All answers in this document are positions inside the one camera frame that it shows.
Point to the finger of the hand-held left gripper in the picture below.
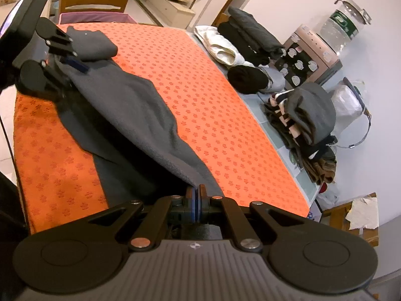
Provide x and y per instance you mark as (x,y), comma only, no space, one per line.
(54,78)
(76,65)

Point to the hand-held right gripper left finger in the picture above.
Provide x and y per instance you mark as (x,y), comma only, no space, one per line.
(191,202)

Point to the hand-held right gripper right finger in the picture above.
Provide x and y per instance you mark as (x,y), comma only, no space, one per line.
(203,202)

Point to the dark grey fleece pants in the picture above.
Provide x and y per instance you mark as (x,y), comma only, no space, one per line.
(141,116)

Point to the pink fabric storage box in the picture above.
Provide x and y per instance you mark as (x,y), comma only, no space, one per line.
(94,17)

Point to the orange patterned mat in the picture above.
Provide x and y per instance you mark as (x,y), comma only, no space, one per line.
(203,100)

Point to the brown and black garment pile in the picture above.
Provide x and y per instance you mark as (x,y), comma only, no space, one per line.
(319,163)

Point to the striped garment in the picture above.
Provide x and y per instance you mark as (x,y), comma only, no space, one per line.
(280,100)

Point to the black knit garment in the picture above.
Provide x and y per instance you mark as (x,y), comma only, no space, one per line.
(247,80)

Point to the cardboard box with paper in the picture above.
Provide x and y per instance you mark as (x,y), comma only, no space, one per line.
(335,216)

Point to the light grey cloth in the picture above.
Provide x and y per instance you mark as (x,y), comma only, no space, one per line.
(277,80)

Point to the white puffer jacket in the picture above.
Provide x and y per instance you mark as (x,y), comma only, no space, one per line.
(219,45)

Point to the folded dark grey garment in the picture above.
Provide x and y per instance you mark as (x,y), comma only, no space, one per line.
(313,109)
(253,28)

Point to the folded black garment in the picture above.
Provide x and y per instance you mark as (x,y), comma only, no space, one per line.
(241,47)

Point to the torn white paper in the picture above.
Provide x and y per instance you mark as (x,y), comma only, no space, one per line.
(365,213)

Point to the white plastic bag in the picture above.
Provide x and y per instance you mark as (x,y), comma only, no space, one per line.
(347,103)

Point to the pink water dispenser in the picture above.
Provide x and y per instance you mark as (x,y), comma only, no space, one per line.
(308,53)

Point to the large clear water bottle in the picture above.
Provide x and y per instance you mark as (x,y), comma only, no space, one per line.
(343,26)

